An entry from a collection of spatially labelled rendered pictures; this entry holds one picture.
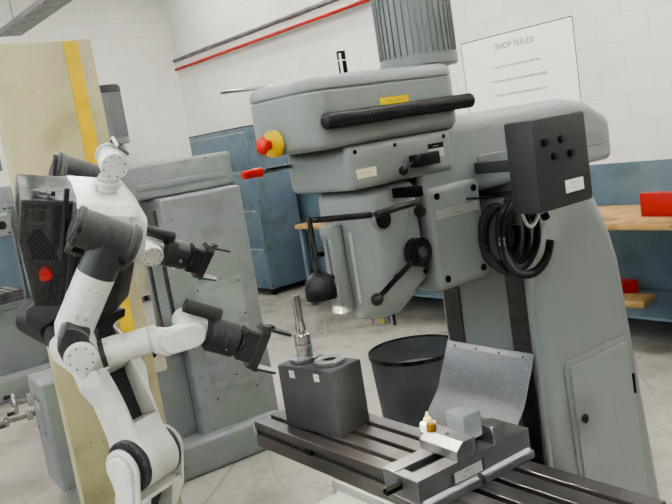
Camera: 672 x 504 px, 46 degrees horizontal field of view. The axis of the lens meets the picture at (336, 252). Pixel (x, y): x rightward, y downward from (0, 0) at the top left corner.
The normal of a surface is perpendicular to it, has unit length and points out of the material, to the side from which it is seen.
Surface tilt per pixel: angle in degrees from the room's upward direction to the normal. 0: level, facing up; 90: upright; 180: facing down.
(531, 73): 90
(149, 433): 62
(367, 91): 90
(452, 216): 90
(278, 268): 90
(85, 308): 101
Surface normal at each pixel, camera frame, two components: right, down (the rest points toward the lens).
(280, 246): 0.60, 0.03
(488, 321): -0.78, 0.22
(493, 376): -0.76, -0.25
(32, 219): 0.40, 0.39
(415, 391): -0.11, 0.23
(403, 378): -0.33, 0.26
